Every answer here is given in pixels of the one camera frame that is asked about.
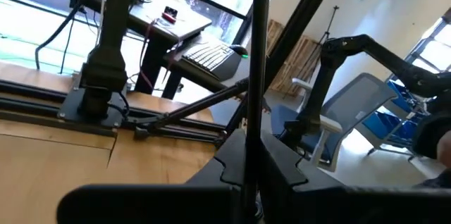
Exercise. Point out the dark laptop with keyboard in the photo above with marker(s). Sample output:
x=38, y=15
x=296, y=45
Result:
x=211, y=58

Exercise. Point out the wooden pallet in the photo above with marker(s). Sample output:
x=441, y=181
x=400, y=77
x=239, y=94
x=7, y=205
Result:
x=303, y=65

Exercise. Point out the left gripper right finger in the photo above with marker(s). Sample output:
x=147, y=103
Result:
x=278, y=167

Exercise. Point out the black metal candlestick holder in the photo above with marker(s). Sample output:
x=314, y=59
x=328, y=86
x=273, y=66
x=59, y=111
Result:
x=257, y=58

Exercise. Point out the black computer mouse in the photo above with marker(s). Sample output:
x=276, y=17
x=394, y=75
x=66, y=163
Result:
x=239, y=49

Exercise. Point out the grey side desk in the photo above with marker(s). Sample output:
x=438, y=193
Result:
x=183, y=23

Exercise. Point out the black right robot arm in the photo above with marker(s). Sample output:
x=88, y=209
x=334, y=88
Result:
x=105, y=65

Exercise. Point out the person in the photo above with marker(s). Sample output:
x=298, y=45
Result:
x=428, y=136

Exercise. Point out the black aluminium rig frame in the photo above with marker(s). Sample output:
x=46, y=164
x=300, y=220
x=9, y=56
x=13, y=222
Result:
x=299, y=23

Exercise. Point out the grey mesh office chair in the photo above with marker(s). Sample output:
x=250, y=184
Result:
x=352, y=104

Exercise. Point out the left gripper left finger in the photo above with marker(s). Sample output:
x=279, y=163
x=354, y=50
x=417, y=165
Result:
x=225, y=171

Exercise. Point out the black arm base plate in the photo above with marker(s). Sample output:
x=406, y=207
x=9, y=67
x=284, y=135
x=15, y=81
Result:
x=70, y=109

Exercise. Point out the small red object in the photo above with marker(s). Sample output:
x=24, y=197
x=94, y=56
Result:
x=168, y=18

